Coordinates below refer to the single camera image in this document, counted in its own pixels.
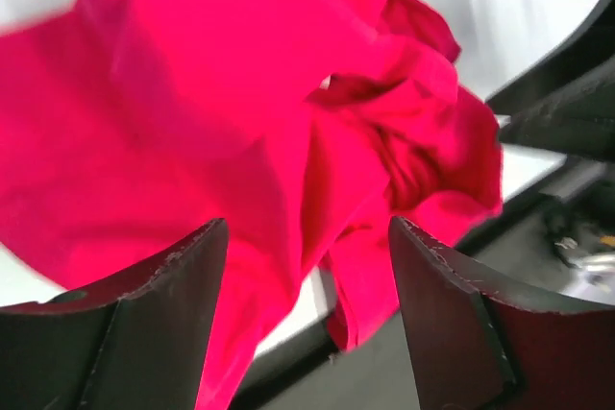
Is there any red t shirt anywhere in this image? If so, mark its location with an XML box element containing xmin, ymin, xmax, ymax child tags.
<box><xmin>1</xmin><ymin>0</ymin><xmax>503</xmax><ymax>409</ymax></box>

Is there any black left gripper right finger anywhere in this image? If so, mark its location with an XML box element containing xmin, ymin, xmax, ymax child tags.
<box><xmin>389</xmin><ymin>218</ymin><xmax>614</xmax><ymax>410</ymax></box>

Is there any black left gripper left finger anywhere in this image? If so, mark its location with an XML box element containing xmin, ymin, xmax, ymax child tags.
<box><xmin>1</xmin><ymin>219</ymin><xmax>229</xmax><ymax>410</ymax></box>

